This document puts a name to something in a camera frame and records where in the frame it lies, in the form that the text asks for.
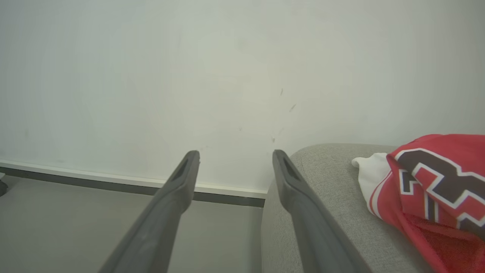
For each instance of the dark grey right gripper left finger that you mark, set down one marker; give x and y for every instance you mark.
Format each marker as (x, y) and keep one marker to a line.
(159, 223)

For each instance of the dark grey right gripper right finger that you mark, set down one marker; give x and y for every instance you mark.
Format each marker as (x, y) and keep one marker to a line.
(314, 227)

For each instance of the red and white jersey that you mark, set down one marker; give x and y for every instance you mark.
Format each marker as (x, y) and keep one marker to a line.
(439, 197)

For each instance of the grey fabric sofa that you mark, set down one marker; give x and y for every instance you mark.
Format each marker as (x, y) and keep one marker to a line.
(329, 182)

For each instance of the white and black baseboard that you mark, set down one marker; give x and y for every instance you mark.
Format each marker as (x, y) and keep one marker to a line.
(113, 182)

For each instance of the black caster wheel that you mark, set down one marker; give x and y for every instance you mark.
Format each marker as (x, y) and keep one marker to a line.
(2, 187)

